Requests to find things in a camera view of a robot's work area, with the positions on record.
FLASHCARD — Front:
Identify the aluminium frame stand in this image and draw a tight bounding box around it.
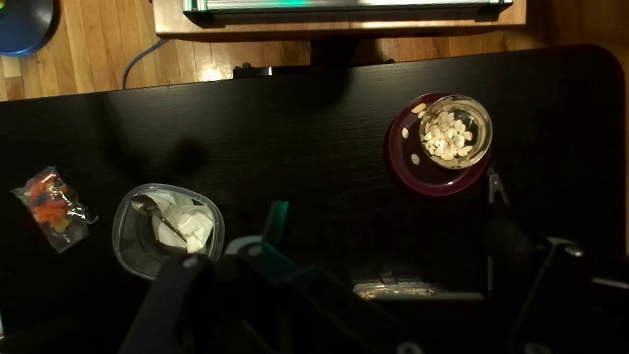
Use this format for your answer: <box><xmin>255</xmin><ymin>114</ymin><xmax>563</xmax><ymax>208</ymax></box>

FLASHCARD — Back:
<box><xmin>182</xmin><ymin>0</ymin><xmax>514</xmax><ymax>25</ymax></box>

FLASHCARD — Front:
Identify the clear rectangular food container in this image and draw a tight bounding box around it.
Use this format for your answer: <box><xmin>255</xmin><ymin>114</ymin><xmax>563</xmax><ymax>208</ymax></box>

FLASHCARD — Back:
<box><xmin>351</xmin><ymin>265</ymin><xmax>441</xmax><ymax>303</ymax></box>

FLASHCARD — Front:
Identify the grey floor cable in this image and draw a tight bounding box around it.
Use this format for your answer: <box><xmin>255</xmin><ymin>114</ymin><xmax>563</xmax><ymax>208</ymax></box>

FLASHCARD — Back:
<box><xmin>121</xmin><ymin>37</ymin><xmax>172</xmax><ymax>90</ymax></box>

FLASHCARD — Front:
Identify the clear snack packet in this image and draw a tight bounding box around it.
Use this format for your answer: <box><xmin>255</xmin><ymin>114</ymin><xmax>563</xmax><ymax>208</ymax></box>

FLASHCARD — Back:
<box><xmin>9</xmin><ymin>165</ymin><xmax>99</xmax><ymax>254</ymax></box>

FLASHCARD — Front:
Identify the blue round disc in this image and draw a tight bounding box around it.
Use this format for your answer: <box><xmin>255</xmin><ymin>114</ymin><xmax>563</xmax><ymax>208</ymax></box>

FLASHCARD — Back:
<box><xmin>0</xmin><ymin>0</ymin><xmax>62</xmax><ymax>59</ymax></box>

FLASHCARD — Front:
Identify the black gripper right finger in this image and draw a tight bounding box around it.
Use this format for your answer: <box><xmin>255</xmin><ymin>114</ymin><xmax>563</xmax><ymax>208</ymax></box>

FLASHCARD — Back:
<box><xmin>485</xmin><ymin>165</ymin><xmax>595</xmax><ymax>354</ymax></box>

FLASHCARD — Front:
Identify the white beans batch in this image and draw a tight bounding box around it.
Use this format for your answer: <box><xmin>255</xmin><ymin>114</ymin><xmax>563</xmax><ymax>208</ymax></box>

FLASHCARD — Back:
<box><xmin>420</xmin><ymin>110</ymin><xmax>475</xmax><ymax>161</ymax></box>

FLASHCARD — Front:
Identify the clear rounded plastic container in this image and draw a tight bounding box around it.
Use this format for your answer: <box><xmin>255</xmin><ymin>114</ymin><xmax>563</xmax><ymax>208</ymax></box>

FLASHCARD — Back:
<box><xmin>109</xmin><ymin>181</ymin><xmax>225</xmax><ymax>281</ymax></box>

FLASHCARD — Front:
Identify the purple plastic bowl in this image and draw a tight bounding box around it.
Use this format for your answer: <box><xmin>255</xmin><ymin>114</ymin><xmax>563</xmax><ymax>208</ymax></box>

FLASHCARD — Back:
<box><xmin>382</xmin><ymin>92</ymin><xmax>494</xmax><ymax>199</ymax></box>

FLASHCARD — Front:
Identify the crumpled white tissue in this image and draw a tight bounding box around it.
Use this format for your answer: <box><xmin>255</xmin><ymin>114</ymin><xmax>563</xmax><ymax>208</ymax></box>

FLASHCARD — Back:
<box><xmin>133</xmin><ymin>193</ymin><xmax>215</xmax><ymax>254</ymax></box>

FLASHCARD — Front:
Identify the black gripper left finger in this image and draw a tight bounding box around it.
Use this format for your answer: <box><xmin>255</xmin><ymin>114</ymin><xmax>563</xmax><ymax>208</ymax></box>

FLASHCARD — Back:
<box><xmin>115</xmin><ymin>199</ymin><xmax>394</xmax><ymax>354</ymax></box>

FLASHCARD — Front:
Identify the white and orange snack mix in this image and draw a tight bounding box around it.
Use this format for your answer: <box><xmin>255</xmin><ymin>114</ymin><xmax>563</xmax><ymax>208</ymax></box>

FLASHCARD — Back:
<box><xmin>355</xmin><ymin>279</ymin><xmax>437</xmax><ymax>301</ymax></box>

